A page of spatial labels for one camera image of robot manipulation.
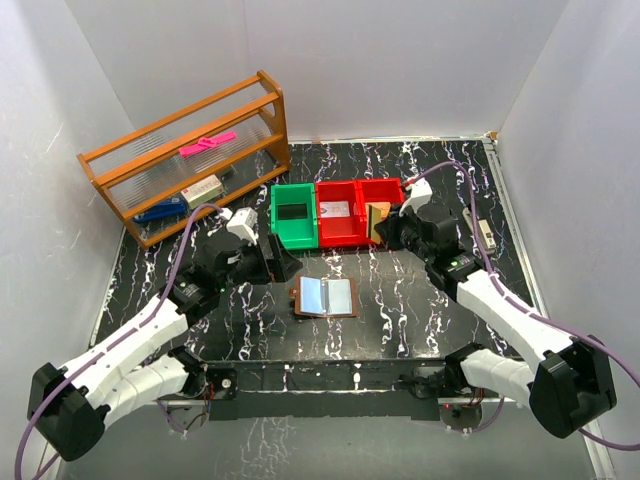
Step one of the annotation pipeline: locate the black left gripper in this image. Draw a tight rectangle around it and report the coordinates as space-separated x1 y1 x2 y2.
217 234 302 294

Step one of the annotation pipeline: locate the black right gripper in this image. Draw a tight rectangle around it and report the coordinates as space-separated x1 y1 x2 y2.
376 202 434 264

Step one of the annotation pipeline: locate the gold card with magnetic stripe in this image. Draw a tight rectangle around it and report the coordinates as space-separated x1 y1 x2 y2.
366 202 386 244

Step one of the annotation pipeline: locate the brown leather card holder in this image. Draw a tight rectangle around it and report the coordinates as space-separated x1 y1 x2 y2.
289 276 357 318

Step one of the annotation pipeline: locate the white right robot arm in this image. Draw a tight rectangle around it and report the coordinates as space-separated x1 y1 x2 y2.
374 205 617 438

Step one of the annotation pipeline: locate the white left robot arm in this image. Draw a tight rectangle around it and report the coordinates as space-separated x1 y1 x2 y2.
27 234 302 462

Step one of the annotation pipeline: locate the orange card in bin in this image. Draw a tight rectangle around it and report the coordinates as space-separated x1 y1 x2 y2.
371 202 391 217

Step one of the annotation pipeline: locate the white card in bin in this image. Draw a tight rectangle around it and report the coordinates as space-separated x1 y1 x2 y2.
319 201 351 219

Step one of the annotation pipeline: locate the red plastic bin right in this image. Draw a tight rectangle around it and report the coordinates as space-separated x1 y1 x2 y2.
356 178 405 245

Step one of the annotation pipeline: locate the red plastic bin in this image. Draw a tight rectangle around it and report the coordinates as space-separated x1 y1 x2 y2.
356 178 405 245
315 180 364 248

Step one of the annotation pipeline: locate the red plastic bin middle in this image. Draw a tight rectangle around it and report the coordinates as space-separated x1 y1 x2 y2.
315 180 364 248

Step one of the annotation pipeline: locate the green plastic bin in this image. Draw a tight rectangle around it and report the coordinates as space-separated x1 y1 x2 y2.
270 183 319 250

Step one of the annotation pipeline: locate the grey metal stapler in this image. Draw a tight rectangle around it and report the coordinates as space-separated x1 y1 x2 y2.
462 205 497 255

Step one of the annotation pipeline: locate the white red small box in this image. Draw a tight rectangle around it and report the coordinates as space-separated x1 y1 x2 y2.
181 174 224 210

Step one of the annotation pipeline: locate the blue stapler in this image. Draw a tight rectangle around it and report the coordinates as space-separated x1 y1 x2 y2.
133 197 187 224

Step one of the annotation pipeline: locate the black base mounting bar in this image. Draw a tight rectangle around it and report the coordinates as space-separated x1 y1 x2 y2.
199 357 496 422

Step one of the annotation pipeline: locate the wooden shelf rack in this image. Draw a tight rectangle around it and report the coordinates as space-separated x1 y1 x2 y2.
77 71 291 249

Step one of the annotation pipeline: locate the pink plastic clip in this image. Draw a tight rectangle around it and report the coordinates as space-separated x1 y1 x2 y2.
178 131 237 158

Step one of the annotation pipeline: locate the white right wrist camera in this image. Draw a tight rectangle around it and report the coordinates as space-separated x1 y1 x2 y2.
400 178 432 216

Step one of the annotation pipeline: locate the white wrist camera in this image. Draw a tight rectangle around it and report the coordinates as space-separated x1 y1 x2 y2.
400 178 432 216
220 207 259 245

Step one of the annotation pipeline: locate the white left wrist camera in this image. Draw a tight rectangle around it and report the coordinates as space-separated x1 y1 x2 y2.
220 207 259 245

